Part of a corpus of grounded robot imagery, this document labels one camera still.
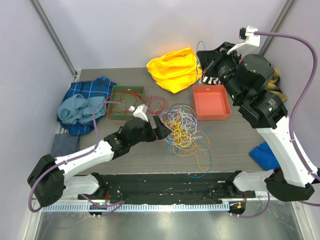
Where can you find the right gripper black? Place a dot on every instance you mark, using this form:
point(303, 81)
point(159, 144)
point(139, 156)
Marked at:
point(210, 60)

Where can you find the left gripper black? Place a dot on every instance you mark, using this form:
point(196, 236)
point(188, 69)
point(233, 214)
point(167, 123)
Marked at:
point(162, 130)

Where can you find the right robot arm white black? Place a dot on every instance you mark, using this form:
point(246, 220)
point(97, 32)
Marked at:
point(245, 80)

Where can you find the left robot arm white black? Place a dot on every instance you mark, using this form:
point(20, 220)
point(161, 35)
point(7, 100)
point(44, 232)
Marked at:
point(54, 178)

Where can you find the black white striped cloth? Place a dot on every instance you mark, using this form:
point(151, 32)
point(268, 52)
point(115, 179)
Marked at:
point(206, 80)

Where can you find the orange-red plastic tray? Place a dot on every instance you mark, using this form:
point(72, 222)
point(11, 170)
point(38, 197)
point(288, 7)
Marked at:
point(210, 103)

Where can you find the yellow black plaid cloth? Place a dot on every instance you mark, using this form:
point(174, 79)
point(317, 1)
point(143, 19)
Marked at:
point(274, 86)

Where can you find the blue plaid cloth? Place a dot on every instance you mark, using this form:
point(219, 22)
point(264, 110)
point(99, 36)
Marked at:
point(100, 87)

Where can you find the light blue cloth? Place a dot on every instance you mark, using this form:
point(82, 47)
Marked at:
point(78, 109)

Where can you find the grey folded cloth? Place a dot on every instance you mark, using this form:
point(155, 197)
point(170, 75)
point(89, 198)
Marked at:
point(64, 144)

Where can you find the bright blue cloth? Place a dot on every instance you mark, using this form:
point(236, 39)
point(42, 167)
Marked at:
point(264, 157)

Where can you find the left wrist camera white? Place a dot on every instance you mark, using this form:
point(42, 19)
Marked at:
point(139, 112)

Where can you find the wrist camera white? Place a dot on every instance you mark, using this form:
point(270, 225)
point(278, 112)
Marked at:
point(250, 41)
point(139, 112)

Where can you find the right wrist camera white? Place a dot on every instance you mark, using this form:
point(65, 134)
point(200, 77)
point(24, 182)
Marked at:
point(250, 41)

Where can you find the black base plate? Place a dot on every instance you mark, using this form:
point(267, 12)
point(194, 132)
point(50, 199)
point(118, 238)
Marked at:
point(169, 188)

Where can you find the white slotted cable duct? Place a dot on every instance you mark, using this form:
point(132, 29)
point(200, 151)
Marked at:
point(86, 206)

